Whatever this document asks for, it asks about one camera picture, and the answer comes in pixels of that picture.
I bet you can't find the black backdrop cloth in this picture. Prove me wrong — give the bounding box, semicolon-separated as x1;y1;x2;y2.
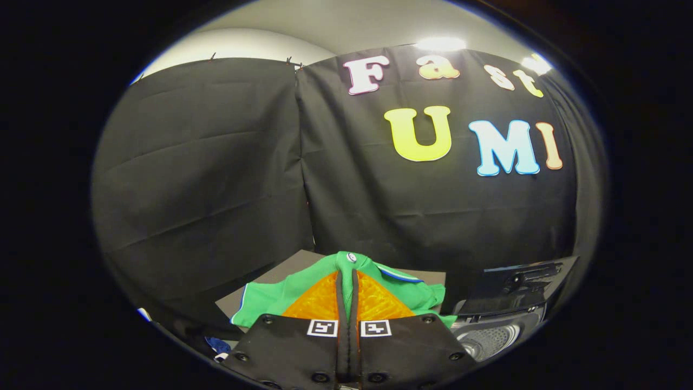
92;44;604;336

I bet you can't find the blue and white cloth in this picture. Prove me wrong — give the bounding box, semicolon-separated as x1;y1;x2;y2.
205;336;232;362

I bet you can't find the ceiling light panel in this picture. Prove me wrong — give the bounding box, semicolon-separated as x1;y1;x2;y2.
414;37;466;52
521;53;552;75

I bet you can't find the grey cabinet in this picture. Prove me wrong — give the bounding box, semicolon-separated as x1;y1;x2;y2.
215;249;447;328

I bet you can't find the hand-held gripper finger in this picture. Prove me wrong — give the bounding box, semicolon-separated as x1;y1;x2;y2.
219;269;348;390
351;268;478;390

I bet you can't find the dark washing machine lid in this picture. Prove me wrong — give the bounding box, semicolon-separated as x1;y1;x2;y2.
455;256;579;317

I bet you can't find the green polo shirt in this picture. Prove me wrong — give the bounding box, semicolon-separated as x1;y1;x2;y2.
230;251;458;329

